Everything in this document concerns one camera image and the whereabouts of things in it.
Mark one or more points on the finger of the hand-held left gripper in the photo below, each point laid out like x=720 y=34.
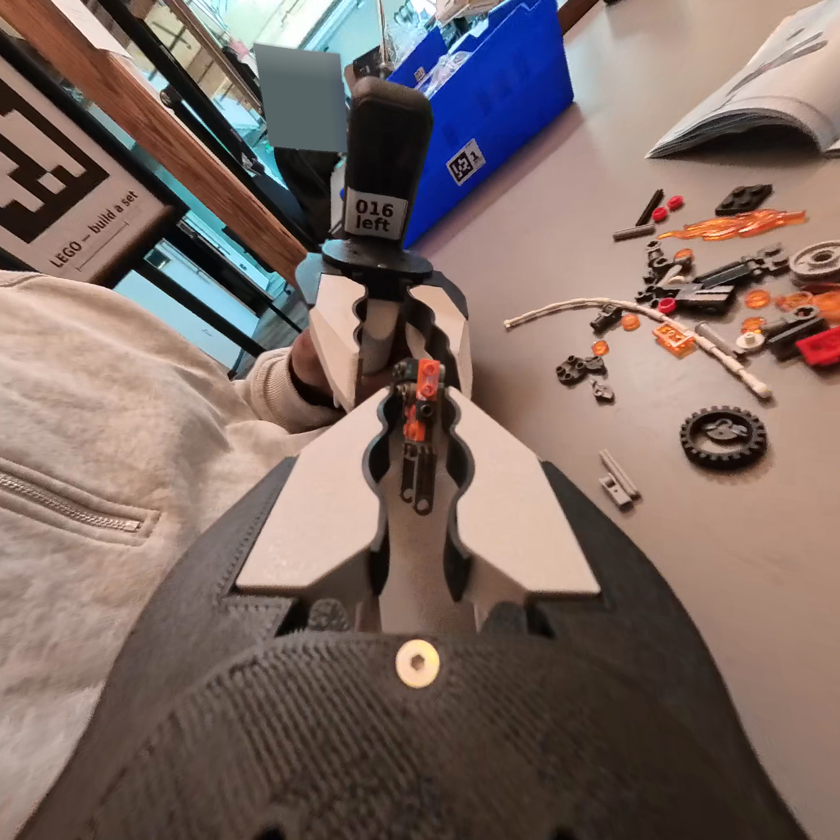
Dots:
x=461 y=348
x=331 y=341

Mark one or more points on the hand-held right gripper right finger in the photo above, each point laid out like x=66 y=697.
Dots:
x=525 y=531

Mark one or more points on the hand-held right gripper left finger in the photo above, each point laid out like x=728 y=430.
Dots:
x=315 y=525

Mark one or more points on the orange grey lego assembly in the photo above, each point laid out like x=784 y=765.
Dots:
x=426 y=387

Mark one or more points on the person's left forearm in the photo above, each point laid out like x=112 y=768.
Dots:
x=275 y=400

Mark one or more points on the dark grey round lego plate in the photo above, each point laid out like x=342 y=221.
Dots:
x=571 y=371

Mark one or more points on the dark grey lego technic connector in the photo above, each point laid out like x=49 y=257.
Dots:
x=605 y=317

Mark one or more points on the small grey lego piece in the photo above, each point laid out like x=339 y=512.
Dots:
x=602 y=392

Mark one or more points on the black knobbly lego tire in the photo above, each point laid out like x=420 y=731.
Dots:
x=689 y=439

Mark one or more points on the grey lego axle bar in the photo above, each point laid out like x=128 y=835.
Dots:
x=633 y=232

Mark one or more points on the orange transparent lego plate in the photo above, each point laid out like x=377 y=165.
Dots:
x=674 y=339

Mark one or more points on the grey lego piece inside tire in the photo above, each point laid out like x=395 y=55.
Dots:
x=722 y=430

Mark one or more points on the black lego rod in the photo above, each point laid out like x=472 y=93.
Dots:
x=649 y=208

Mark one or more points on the light grey lego rod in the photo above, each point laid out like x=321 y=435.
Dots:
x=712 y=334

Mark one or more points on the black lego piece teal sticker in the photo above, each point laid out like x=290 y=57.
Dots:
x=712 y=298

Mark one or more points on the white round lego stud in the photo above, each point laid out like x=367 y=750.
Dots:
x=749 y=341

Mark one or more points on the orange transparent lego flame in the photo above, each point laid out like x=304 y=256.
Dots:
x=735 y=226

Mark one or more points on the black square lego plate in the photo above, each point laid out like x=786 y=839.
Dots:
x=745 y=200

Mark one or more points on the grey small lego plate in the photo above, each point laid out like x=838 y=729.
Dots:
x=771 y=259

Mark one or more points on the grey black lego technic piece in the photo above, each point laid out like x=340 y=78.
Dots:
x=794 y=331

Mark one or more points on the red flat lego plate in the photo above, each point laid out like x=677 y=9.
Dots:
x=820 y=348

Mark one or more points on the grey lego wheel hub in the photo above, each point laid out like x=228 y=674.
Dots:
x=804 y=262

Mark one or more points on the lego instruction booklet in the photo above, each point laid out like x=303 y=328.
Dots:
x=774 y=85

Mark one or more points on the person's left hand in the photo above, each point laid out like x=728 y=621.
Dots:
x=308 y=367

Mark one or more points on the blue plastic bin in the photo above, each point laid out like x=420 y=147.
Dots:
x=499 y=98
x=420 y=59

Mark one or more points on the wooden beam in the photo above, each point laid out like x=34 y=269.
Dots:
x=216 y=190

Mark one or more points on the framed sign with marker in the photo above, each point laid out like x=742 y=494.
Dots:
x=124 y=216

